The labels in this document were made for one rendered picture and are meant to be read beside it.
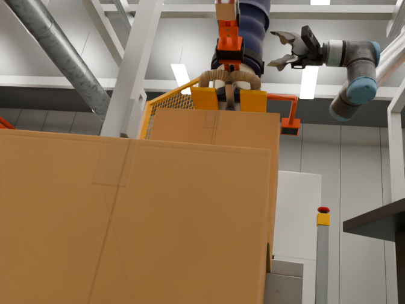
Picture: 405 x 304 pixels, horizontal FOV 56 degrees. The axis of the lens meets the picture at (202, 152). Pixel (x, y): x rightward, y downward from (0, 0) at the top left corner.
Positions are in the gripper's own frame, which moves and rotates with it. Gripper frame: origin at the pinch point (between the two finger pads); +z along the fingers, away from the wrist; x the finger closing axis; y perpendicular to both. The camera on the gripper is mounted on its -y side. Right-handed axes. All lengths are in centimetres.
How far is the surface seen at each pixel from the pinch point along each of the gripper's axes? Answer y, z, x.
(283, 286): 61, -14, -73
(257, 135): -5.1, 0.5, -37.7
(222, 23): -12.1, 15.3, -1.2
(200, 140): -4.3, 17.6, -40.5
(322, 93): 734, -121, 469
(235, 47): -1.7, 11.1, -2.4
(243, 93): 10.6, 7.7, -12.9
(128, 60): 132, 115, 90
